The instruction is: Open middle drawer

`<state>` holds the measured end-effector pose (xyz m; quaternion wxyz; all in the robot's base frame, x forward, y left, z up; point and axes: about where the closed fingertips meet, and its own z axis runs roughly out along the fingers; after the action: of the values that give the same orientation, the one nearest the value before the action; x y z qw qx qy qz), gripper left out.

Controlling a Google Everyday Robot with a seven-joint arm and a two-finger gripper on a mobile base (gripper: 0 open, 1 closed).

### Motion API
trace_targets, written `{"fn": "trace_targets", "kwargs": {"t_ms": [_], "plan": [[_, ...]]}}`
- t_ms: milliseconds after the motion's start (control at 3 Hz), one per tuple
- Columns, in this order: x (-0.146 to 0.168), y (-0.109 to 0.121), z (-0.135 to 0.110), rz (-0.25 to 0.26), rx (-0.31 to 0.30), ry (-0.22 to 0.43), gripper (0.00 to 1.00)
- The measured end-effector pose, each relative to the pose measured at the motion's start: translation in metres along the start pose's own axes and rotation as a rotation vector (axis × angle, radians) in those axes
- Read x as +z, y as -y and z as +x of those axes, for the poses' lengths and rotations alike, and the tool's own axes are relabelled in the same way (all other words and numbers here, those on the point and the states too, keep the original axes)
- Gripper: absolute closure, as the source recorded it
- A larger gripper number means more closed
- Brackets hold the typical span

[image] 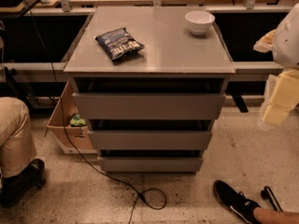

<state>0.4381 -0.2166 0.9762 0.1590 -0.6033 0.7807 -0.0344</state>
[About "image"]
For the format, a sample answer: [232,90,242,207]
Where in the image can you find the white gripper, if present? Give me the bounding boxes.
[252,28,299,133]

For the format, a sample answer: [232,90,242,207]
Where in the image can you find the grey drawer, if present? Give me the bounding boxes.
[73,92,225,120]
[88,131,212,150]
[98,157,203,173]

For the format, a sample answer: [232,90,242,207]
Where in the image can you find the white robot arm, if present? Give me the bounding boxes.
[253,4,299,130]

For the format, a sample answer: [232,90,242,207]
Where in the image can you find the grey drawer cabinet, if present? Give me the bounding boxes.
[63,6,236,174]

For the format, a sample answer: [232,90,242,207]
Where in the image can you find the grey top drawer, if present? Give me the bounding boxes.
[73,92,225,120]

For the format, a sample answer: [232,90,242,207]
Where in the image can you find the grey bottom drawer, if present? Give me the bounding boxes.
[98,157,203,173]

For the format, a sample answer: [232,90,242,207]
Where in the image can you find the white bowl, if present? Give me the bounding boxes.
[185,11,215,35]

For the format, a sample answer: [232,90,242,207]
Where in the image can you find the black chair base leg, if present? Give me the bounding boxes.
[261,186,282,212]

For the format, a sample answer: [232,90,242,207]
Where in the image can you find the black sneaker right person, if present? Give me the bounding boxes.
[214,180,261,224]

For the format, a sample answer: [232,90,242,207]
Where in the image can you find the bare lower leg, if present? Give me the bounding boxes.
[253,207,299,224]

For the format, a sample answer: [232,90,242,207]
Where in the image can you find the blue chip bag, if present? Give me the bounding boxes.
[95,27,145,61]

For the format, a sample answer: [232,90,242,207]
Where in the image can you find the green object in box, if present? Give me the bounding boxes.
[69,114,87,127]

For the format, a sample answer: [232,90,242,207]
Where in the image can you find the cardboard box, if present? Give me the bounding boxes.
[47,82,96,154]

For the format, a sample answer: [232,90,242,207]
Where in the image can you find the person leg beige trousers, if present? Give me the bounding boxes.
[0,97,36,178]

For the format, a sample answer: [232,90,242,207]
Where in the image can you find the black shoe left person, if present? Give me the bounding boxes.
[0,159,46,208]

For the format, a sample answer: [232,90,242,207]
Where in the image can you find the black cable on floor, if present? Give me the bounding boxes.
[18,0,168,224]

